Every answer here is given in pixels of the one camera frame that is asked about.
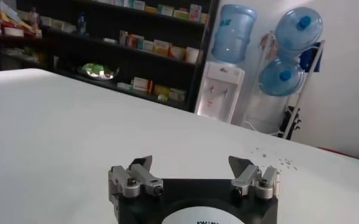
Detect beige hanging rag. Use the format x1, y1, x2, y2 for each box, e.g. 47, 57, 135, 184
260, 33, 277, 60

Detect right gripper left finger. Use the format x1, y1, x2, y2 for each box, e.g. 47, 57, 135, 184
108, 155, 165, 203

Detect white paper cup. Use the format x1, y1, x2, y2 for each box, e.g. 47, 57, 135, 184
185, 46, 201, 64

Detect white water dispenser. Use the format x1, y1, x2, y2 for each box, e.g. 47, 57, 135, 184
194, 60, 246, 124

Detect pink white tall box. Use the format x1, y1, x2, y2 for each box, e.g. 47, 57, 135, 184
189, 3, 202, 22

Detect white metal jug rack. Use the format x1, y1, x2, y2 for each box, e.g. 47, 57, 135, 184
240, 30, 326, 140

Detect green white bowl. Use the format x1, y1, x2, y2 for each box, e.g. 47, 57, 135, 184
80, 63, 119, 80

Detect upright blue water jug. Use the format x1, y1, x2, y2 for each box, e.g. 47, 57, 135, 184
211, 4, 258, 65

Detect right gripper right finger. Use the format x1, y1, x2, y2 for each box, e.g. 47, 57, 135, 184
227, 155, 281, 200

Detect dark blue hanging cloth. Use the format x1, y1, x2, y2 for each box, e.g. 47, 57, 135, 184
299, 42, 323, 73

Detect black shelf unit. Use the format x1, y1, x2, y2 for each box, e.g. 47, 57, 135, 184
0, 0, 219, 113

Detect white red medicine box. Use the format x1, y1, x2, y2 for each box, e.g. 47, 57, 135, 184
132, 77, 153, 94

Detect black folded stand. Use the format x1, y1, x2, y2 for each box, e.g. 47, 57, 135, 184
279, 105, 302, 139

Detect large white table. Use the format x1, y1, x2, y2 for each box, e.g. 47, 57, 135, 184
0, 68, 359, 224

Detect dark blue bottle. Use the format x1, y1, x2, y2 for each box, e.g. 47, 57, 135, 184
77, 11, 87, 37

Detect scattered brown crumbs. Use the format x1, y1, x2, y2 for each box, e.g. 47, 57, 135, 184
249, 147, 299, 171

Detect orange white medicine box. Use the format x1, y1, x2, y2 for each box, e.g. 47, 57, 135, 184
153, 39, 171, 57

